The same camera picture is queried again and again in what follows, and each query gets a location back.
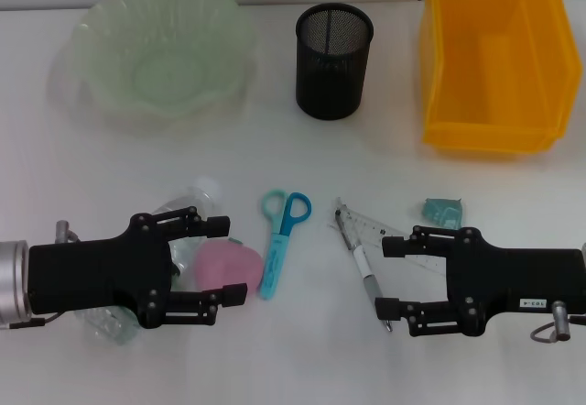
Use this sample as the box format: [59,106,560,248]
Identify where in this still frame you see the left arm cable with connector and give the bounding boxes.
[7,219,82,332]

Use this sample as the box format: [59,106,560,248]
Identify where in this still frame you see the right arm cable with connector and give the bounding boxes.
[529,300,586,345]

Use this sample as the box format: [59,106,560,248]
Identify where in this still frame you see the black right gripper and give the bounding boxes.
[374,224,586,338]

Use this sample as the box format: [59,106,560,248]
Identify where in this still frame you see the black mesh pen holder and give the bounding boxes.
[295,3,375,121]

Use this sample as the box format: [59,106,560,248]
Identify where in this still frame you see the pink peach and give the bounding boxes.
[190,238,263,295]

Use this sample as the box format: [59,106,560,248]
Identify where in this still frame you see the green glass fruit plate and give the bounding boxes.
[48,0,260,138]

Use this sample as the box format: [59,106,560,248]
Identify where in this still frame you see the yellow plastic bin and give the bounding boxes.
[420,0,583,155]

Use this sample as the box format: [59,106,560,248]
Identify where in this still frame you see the teal and blue scissors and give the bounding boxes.
[258,188,313,301]

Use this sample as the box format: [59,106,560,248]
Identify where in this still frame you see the grey and white pen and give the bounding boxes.
[335,197,395,333]

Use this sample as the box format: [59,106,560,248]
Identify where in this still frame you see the clear plastic ruler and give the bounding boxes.
[327,196,452,278]

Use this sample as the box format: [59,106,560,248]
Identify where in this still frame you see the clear water bottle green label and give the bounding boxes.
[72,174,225,347]

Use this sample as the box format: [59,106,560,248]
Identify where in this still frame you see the arm cable with connector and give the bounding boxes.
[529,300,586,345]
[7,219,82,332]

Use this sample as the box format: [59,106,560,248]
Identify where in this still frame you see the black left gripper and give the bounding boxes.
[27,205,249,331]

